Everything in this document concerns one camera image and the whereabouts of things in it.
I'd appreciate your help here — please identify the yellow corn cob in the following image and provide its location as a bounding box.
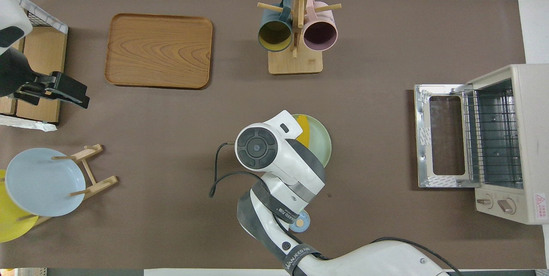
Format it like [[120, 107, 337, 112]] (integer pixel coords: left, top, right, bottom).
[[292, 114, 314, 148]]

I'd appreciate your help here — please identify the dark blue mug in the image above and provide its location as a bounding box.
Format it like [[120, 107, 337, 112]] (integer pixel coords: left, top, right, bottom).
[[257, 0, 294, 53]]

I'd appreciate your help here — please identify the wooden plate rack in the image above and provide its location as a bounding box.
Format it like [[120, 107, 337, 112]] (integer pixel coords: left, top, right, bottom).
[[17, 143, 118, 227]]

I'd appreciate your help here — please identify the brown table mat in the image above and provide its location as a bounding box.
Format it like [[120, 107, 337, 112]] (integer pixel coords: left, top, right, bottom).
[[0, 0, 547, 269]]

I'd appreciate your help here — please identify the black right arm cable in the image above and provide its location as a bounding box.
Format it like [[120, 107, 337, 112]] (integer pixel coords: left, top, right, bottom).
[[209, 141, 464, 276]]

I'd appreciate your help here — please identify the pale green plate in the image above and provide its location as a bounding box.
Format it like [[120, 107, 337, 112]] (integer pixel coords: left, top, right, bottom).
[[292, 113, 332, 169]]

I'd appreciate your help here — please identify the metal wire oven rack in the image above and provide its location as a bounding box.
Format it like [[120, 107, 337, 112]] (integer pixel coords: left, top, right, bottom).
[[462, 89, 525, 183]]

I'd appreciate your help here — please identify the yellow plate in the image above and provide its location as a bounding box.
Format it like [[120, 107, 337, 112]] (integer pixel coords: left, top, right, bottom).
[[0, 169, 39, 243]]

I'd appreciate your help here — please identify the wooden serving tray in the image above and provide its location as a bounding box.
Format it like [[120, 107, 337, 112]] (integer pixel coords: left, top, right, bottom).
[[104, 13, 213, 90]]

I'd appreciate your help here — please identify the wire basket wooden shelf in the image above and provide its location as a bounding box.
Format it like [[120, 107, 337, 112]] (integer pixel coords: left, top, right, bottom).
[[0, 0, 69, 132]]

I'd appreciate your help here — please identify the glass oven door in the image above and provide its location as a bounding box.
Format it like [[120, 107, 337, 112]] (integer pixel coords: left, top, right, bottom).
[[414, 84, 482, 189]]

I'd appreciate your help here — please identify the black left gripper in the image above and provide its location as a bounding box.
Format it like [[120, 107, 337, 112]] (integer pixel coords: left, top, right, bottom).
[[15, 72, 90, 110]]

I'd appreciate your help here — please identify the cream toaster oven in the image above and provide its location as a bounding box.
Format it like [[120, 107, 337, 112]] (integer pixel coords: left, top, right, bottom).
[[465, 64, 549, 225]]

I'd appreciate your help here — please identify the wooden mug tree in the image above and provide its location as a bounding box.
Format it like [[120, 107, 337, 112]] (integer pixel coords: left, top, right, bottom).
[[257, 0, 342, 75]]

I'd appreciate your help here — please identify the light blue plate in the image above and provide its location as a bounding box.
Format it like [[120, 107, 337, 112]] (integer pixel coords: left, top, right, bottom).
[[4, 148, 86, 217]]

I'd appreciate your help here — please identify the pink mug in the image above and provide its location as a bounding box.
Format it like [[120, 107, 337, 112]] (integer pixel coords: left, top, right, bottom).
[[302, 0, 339, 52]]

